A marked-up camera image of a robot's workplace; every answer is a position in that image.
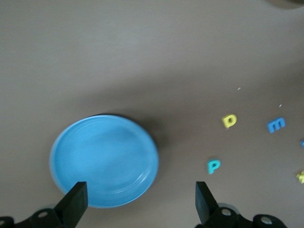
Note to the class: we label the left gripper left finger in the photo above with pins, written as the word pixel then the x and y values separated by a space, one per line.
pixel 76 202

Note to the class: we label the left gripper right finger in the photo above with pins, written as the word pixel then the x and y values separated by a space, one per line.
pixel 204 204

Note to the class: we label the teal letter p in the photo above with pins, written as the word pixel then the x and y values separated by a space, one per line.
pixel 211 167

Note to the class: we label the yellow letter d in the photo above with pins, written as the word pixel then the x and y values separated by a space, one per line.
pixel 226 122

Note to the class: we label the blue letter m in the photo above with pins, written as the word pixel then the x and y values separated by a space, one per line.
pixel 272 127

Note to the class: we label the blue plate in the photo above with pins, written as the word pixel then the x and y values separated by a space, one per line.
pixel 104 161

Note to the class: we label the yellow letter k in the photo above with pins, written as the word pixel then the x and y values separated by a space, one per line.
pixel 301 177

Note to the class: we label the blue letter x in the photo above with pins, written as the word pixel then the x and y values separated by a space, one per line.
pixel 302 144

